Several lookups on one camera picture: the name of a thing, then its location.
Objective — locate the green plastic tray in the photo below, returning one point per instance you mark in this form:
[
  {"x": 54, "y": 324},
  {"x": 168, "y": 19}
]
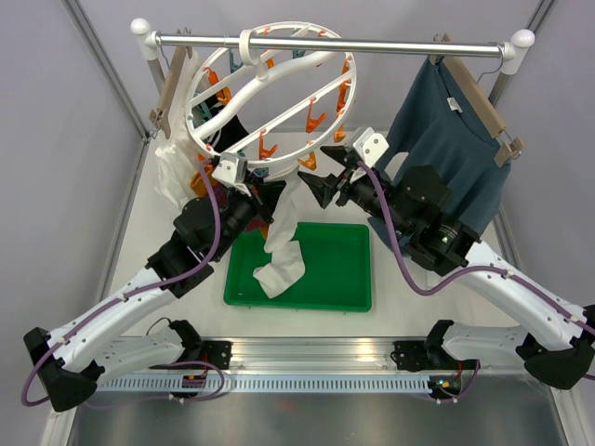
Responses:
[{"x": 337, "y": 270}]

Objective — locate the left beige wooden hanger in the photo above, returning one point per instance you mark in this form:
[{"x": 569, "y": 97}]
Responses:
[{"x": 159, "y": 116}]

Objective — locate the white round clip hanger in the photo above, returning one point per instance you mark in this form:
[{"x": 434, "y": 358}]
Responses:
[{"x": 291, "y": 102}]

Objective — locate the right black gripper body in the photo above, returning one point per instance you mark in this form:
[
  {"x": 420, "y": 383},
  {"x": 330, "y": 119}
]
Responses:
[{"x": 353, "y": 185}]

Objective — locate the beige wooden hanger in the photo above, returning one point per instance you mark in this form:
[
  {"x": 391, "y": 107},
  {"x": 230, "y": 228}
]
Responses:
[
  {"x": 159, "y": 116},
  {"x": 479, "y": 102}
]

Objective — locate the right beige wooden hanger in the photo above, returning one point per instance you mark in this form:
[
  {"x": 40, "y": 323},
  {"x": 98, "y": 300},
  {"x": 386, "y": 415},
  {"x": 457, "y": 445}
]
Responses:
[{"x": 479, "y": 102}]

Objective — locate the silver clothes rail bar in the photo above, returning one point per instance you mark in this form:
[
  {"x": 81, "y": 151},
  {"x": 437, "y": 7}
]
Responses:
[{"x": 248, "y": 43}]

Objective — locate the white garment on hanger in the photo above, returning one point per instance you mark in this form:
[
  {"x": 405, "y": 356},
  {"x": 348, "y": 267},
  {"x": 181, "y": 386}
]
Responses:
[{"x": 177, "y": 157}]

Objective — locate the black sock with white stripes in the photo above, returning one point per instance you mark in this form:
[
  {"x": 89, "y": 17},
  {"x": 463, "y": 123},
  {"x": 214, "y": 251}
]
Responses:
[{"x": 208, "y": 109}]

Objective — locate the maroon orange sock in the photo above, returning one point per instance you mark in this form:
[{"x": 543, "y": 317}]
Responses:
[{"x": 259, "y": 225}]

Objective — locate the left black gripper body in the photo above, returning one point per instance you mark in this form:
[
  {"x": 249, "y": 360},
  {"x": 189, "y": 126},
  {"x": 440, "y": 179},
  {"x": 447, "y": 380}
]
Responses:
[{"x": 255, "y": 192}]

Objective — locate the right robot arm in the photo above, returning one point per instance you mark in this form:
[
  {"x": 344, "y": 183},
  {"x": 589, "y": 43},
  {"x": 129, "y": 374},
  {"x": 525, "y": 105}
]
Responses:
[{"x": 553, "y": 339}]

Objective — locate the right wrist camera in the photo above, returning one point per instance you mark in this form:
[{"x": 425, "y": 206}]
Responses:
[{"x": 369, "y": 145}]

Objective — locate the purple orange sock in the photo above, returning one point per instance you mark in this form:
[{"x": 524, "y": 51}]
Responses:
[{"x": 198, "y": 184}]

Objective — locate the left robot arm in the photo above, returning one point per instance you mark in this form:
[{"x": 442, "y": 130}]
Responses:
[{"x": 203, "y": 232}]

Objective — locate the white slotted cable duct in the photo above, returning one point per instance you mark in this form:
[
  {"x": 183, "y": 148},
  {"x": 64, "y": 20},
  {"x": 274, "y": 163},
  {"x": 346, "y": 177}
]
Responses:
[{"x": 273, "y": 383}]

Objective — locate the blue sweater on hanger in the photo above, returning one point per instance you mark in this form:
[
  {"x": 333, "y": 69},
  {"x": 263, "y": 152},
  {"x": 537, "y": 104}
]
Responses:
[{"x": 437, "y": 126}]

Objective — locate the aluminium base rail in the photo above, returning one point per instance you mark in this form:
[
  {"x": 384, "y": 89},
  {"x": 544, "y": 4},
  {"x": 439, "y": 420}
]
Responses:
[{"x": 307, "y": 353}]

